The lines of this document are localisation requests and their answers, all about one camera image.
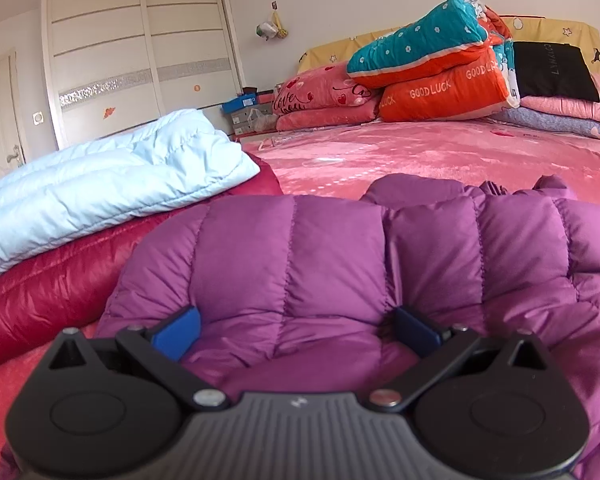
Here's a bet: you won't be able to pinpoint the pink heart print quilt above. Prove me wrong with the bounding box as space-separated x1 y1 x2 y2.
271 62 383 132

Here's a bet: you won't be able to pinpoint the yellow headboard cover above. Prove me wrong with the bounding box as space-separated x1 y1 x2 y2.
297 15 600 77

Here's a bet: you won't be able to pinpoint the white sliding door wardrobe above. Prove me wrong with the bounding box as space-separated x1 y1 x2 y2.
42 0 244 151

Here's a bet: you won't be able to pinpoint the cardboard boxes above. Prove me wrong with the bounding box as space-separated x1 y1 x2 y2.
230 107 279 136

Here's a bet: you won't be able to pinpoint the bed with pink bedspread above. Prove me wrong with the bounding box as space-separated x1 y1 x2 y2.
0 119 600 480

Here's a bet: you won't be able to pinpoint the pink folded blanket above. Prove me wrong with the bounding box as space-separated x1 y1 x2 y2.
517 72 600 126

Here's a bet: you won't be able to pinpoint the white room door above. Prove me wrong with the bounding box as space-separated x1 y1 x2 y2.
0 50 29 177

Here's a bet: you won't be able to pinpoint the black folded cloth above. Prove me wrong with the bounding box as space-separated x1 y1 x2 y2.
512 41 600 102

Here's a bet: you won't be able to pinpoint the purple down jacket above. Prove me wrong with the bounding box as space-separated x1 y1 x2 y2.
0 172 600 480

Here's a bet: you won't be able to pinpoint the lavender folded blanket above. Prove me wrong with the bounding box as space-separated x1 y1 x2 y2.
490 105 600 144

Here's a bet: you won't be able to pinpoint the red down jacket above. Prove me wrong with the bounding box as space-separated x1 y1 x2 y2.
0 152 284 373

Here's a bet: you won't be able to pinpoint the light blue down jacket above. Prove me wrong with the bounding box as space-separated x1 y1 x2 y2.
0 108 261 286

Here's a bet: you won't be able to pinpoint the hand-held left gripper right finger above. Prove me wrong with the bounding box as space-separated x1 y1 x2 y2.
370 306 553 409

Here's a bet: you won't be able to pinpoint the teal and orange quilt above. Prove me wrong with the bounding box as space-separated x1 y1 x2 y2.
346 0 523 123

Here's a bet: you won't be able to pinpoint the blue box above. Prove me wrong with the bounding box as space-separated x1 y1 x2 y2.
222 92 276 115

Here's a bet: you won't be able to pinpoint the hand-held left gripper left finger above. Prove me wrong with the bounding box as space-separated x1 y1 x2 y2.
47 305 231 411

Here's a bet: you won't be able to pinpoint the hanging wall ornament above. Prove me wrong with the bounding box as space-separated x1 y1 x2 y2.
256 0 288 41

